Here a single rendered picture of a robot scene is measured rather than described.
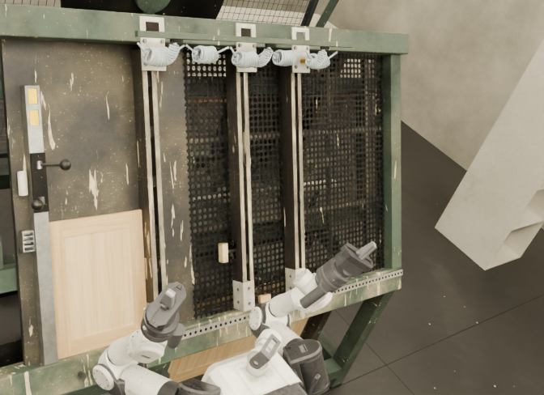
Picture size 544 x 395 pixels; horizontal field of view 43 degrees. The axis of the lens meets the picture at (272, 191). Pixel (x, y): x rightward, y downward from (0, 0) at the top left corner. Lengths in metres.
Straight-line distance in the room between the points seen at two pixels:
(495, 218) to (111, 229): 3.92
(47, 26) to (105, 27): 0.21
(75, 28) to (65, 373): 1.18
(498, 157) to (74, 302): 4.04
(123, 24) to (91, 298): 0.98
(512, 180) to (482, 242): 0.60
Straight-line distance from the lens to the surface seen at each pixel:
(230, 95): 2.84
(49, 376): 2.56
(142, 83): 2.56
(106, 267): 2.59
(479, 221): 5.97
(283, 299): 2.27
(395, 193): 3.60
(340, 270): 2.10
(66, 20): 2.41
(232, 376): 1.98
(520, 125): 5.71
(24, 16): 2.36
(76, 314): 2.58
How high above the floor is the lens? 2.81
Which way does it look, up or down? 30 degrees down
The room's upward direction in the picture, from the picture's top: 22 degrees clockwise
